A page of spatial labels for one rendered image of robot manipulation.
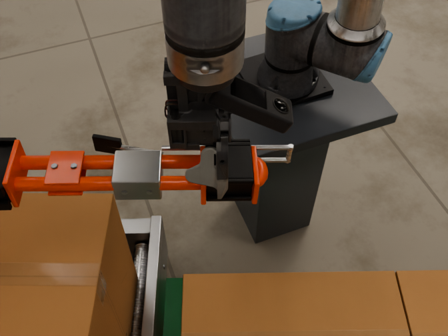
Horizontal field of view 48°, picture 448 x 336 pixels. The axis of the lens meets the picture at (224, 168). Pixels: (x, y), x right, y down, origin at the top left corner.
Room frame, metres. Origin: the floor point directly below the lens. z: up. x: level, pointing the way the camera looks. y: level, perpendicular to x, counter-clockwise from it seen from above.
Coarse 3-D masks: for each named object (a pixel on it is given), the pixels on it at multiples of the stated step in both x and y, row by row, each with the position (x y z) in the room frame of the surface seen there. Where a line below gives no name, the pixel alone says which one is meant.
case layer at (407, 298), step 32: (192, 288) 0.60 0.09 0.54; (224, 288) 0.60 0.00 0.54; (256, 288) 0.60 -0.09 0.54; (288, 288) 0.60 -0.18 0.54; (320, 288) 0.60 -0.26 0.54; (352, 288) 0.60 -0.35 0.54; (384, 288) 0.60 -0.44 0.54; (416, 288) 0.60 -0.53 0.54; (192, 320) 0.51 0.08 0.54; (224, 320) 0.51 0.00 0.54; (256, 320) 0.51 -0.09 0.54; (288, 320) 0.51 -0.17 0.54; (320, 320) 0.51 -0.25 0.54; (352, 320) 0.51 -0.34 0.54; (384, 320) 0.51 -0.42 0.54; (416, 320) 0.51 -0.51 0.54
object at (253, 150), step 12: (240, 156) 0.48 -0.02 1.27; (252, 156) 0.48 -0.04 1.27; (240, 168) 0.46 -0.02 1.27; (252, 168) 0.46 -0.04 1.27; (228, 180) 0.43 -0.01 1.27; (240, 180) 0.43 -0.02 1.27; (252, 180) 0.43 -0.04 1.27; (204, 192) 0.42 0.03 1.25; (216, 192) 0.44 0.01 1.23; (228, 192) 0.44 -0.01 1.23; (240, 192) 0.44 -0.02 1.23; (252, 192) 0.43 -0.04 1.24; (204, 204) 0.42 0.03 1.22
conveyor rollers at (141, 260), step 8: (136, 248) 0.73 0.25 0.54; (144, 248) 0.73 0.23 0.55; (136, 256) 0.70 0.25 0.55; (144, 256) 0.70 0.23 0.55; (136, 264) 0.67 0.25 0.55; (144, 264) 0.67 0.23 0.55; (144, 272) 0.65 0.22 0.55; (144, 280) 0.63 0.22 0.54; (144, 288) 0.60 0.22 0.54; (136, 296) 0.58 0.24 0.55; (144, 296) 0.58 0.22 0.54; (136, 304) 0.55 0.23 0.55; (136, 312) 0.53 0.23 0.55; (136, 320) 0.51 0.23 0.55; (136, 328) 0.49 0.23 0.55
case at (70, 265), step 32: (0, 224) 0.56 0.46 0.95; (32, 224) 0.56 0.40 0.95; (64, 224) 0.56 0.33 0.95; (96, 224) 0.56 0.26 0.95; (0, 256) 0.48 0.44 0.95; (32, 256) 0.48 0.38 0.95; (64, 256) 0.48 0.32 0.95; (96, 256) 0.48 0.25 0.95; (128, 256) 0.61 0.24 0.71; (0, 288) 0.42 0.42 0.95; (32, 288) 0.42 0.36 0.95; (64, 288) 0.42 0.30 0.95; (96, 288) 0.42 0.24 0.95; (128, 288) 0.55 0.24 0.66; (0, 320) 0.35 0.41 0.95; (32, 320) 0.35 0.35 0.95; (64, 320) 0.35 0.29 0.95; (96, 320) 0.37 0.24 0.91; (128, 320) 0.49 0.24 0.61
